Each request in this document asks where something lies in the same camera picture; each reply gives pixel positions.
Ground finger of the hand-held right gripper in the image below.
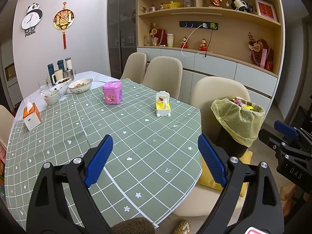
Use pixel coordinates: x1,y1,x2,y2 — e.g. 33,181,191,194
258,129,292,159
274,121,312,152

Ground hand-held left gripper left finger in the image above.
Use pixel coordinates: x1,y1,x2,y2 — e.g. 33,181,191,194
26,134,115,234

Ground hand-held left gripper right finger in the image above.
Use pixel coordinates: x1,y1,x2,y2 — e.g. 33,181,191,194
196,134,285,234

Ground black waste bin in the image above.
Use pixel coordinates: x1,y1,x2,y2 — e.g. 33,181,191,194
216,127,248,158

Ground yellow plastic bin bag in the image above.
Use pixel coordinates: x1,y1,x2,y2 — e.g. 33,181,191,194
211,97,265,148

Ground yellow seat cushion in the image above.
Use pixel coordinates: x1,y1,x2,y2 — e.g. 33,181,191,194
197,151,253,198

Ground green checked tablecloth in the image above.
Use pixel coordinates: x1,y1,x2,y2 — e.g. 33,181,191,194
4,79,203,227

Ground pink toy box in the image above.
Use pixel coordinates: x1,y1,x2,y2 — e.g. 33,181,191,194
102,80,122,105

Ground brown knit slipper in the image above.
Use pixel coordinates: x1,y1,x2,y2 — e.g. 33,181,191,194
174,221,192,234

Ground beige chair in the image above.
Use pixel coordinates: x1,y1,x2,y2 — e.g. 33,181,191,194
142,56,183,100
172,76,251,217
120,52,147,81
0,105,15,147

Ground yellow white toy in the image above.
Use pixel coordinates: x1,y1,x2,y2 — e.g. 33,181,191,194
155,91,171,118

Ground large patterned bowl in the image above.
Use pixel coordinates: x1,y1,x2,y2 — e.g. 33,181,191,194
68,78,93,95

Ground small pale bowl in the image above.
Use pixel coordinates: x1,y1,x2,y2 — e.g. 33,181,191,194
43,89,60,106

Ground orange white tissue box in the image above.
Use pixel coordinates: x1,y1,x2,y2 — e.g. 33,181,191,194
23,101,41,131

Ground bowl with dark food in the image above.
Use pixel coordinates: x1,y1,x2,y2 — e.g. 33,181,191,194
54,77,72,94

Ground flower decoration with beads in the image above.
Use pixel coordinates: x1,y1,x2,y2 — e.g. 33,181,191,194
248,32,274,66

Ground steel cup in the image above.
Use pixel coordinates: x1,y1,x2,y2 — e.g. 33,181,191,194
63,68,76,80

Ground drinking glass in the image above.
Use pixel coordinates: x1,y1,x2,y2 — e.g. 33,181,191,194
38,80,49,94

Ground colourful packets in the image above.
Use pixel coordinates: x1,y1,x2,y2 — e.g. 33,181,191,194
0,141,6,195

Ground red framed picture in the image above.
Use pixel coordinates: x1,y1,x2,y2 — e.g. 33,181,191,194
254,0,278,22

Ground small framed picture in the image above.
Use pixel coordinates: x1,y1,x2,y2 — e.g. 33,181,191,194
5,63,16,81

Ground panda wine bottle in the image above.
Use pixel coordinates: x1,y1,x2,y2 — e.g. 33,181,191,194
224,0,254,12

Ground dark glass cabinet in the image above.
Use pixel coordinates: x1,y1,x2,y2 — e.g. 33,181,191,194
107,0,137,80

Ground flower decoration with red bag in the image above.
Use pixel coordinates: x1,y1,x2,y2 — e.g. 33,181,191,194
149,23,167,46

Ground black power strip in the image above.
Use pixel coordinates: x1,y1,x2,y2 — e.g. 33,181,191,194
180,21,218,29

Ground wooden wall shelf cabinet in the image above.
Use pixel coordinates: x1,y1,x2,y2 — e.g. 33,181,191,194
136,0,283,98

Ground black cable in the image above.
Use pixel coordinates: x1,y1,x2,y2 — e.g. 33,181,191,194
204,29,213,58

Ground white cable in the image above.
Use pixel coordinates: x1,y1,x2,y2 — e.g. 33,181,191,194
181,26,212,58

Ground red gold wall ornament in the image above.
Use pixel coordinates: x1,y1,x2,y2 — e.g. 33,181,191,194
54,2,74,50

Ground panda wall clock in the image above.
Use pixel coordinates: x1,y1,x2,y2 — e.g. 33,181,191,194
21,3,43,38

